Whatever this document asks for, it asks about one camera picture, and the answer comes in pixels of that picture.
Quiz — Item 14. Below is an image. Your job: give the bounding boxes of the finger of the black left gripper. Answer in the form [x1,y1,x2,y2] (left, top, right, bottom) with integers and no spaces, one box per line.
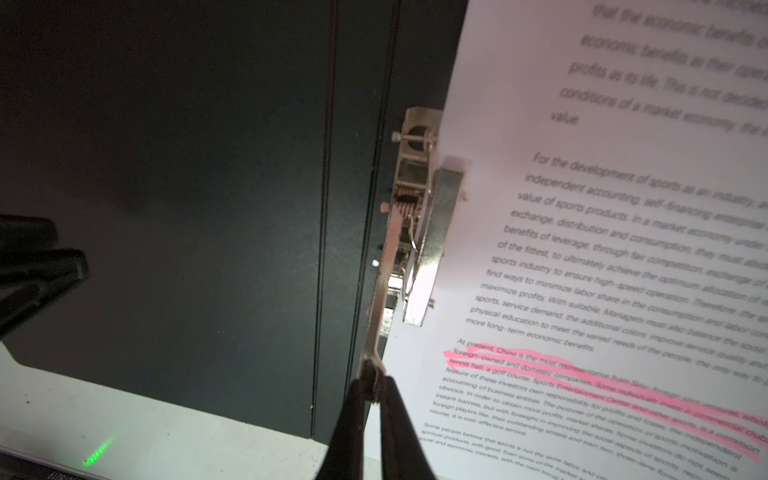
[0,214,58,252]
[1,249,89,339]

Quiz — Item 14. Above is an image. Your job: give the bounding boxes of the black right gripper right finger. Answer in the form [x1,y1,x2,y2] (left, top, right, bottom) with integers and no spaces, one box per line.
[379,376,435,480]

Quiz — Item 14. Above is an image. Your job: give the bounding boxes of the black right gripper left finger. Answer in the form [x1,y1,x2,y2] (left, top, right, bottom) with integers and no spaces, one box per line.
[315,379,366,480]

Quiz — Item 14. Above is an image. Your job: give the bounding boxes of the white and black file folder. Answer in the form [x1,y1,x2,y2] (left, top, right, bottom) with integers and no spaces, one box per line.
[1,1,466,442]

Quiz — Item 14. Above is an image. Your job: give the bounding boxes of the printed paper sheets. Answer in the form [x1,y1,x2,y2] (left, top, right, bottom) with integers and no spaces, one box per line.
[384,1,767,479]

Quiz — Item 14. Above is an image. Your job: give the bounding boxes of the silver folder clip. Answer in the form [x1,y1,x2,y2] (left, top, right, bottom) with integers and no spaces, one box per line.
[360,107,465,377]

